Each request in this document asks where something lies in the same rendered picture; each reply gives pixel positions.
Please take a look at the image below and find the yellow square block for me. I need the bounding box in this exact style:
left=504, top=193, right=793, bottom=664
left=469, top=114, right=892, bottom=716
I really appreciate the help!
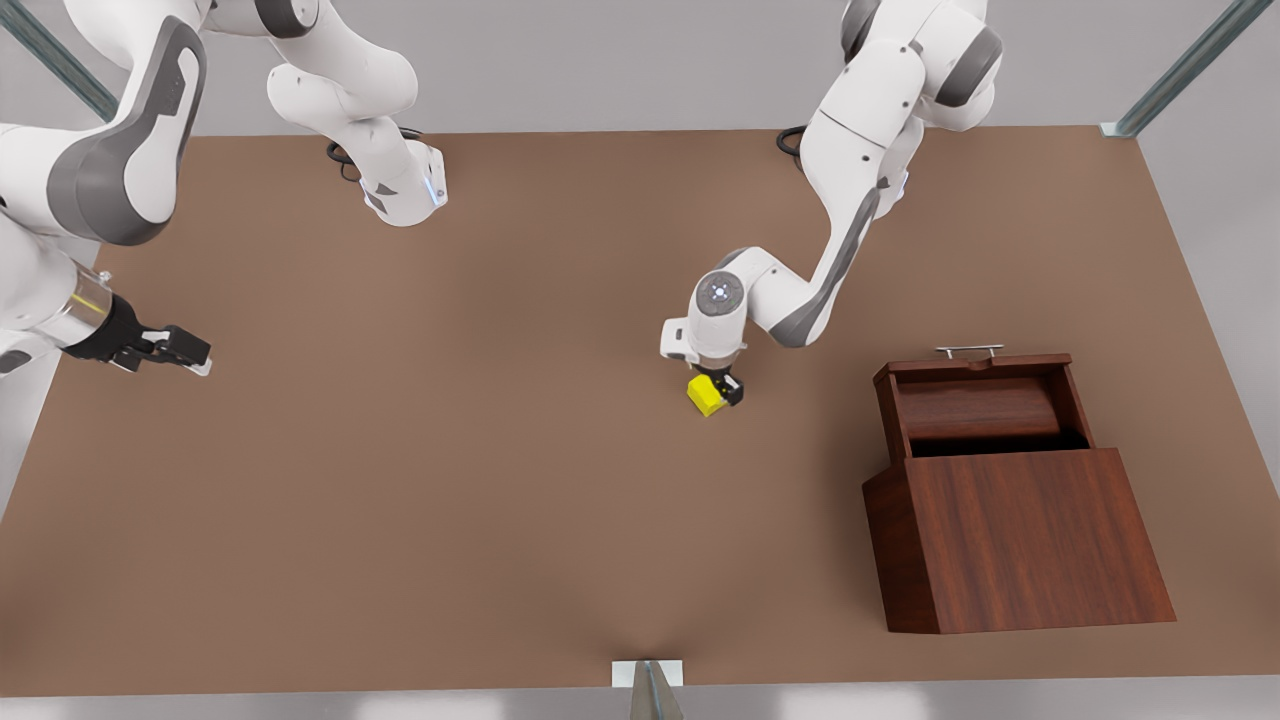
left=686, top=375, right=733, bottom=419

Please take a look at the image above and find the wooden drawer with silver handle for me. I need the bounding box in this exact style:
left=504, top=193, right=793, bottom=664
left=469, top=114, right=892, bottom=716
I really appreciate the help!
left=872, top=343, right=1097, bottom=463

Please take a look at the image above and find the dark wooden cabinet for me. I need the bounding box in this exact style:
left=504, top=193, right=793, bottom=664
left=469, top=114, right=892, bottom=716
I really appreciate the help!
left=862, top=446, right=1178, bottom=636

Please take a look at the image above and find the silver frame post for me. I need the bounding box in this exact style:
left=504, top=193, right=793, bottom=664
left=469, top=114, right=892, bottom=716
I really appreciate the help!
left=1099, top=0, right=1277, bottom=139
left=0, top=0, right=120, bottom=123
left=611, top=659, right=686, bottom=720

